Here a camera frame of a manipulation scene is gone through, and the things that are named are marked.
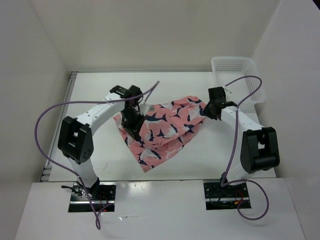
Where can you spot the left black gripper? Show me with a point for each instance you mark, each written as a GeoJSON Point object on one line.
{"type": "Point", "coordinates": [135, 130]}

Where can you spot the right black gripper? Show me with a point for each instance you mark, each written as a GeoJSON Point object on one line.
{"type": "Point", "coordinates": [207, 113]}

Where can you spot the pink shark-print shorts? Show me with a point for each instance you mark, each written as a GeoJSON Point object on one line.
{"type": "Point", "coordinates": [167, 129]}

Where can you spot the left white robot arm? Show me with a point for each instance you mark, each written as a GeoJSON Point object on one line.
{"type": "Point", "coordinates": [76, 133]}

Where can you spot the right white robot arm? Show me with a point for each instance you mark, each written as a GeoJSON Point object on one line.
{"type": "Point", "coordinates": [255, 147]}

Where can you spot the white perforated plastic basket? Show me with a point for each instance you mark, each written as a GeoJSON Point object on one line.
{"type": "Point", "coordinates": [235, 73]}

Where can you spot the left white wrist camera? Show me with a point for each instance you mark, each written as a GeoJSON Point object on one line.
{"type": "Point", "coordinates": [144, 109]}

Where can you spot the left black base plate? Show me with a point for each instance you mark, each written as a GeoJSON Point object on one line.
{"type": "Point", "coordinates": [104, 201]}

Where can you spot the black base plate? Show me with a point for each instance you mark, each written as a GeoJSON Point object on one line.
{"type": "Point", "coordinates": [225, 198]}
{"type": "Point", "coordinates": [104, 201]}

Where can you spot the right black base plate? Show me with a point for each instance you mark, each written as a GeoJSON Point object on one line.
{"type": "Point", "coordinates": [225, 198]}

